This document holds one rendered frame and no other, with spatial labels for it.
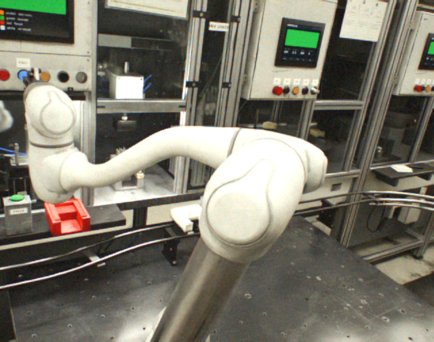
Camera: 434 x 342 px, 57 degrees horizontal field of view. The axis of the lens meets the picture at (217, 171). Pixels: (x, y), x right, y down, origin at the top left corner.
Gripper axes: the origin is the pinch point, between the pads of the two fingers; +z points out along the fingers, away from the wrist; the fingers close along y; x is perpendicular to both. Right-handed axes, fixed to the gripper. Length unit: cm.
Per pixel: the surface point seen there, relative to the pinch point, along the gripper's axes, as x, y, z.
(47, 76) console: -6.6, 0.0, 9.5
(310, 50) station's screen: -120, 17, 8
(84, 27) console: -18.6, 16.3, 10.6
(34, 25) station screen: -3.0, 15.6, 8.3
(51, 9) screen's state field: -7.9, 20.9, 8.3
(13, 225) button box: 6.8, -47.4, -1.9
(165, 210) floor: -128, -142, 154
